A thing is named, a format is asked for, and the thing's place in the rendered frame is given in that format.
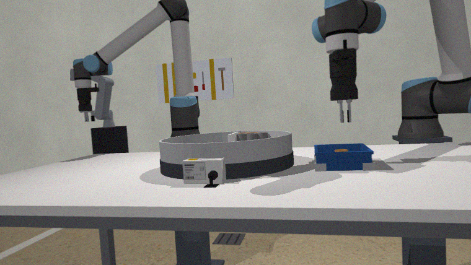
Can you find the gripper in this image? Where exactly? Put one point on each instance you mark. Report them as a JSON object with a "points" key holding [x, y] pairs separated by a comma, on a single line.
{"points": [[87, 98], [343, 77]]}

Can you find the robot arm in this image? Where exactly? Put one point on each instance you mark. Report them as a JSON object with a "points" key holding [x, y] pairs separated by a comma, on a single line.
{"points": [[181, 66], [441, 103]]}

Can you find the blue crate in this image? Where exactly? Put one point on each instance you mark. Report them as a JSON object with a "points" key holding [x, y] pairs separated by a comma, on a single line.
{"points": [[342, 160]]}

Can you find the grey turntable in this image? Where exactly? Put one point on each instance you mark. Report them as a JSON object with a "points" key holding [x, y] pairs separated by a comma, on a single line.
{"points": [[250, 154]]}

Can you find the jointed stand on black box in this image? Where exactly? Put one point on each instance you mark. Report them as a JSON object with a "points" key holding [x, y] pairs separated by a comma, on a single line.
{"points": [[109, 140]]}

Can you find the white control box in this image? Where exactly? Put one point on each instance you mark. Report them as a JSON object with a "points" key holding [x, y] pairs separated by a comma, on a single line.
{"points": [[199, 169]]}

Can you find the dark floor grate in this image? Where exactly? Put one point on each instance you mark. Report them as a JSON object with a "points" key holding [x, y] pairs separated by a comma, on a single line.
{"points": [[228, 239]]}

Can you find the white wall board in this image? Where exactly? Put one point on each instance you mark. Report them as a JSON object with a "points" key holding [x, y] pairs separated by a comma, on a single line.
{"points": [[213, 81]]}

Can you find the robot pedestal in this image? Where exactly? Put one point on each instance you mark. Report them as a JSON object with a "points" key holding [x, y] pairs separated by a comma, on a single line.
{"points": [[193, 250]]}

